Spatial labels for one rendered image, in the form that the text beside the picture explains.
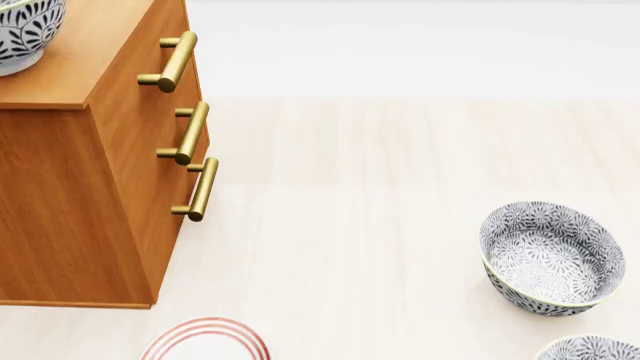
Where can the black white patterned bowl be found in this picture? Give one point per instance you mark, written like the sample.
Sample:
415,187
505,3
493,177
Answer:
590,350
550,258
25,33

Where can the wooden drawer cabinet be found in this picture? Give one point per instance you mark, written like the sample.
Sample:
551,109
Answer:
75,195

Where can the white plate with red rings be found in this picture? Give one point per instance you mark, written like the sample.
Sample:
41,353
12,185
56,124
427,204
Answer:
210,339

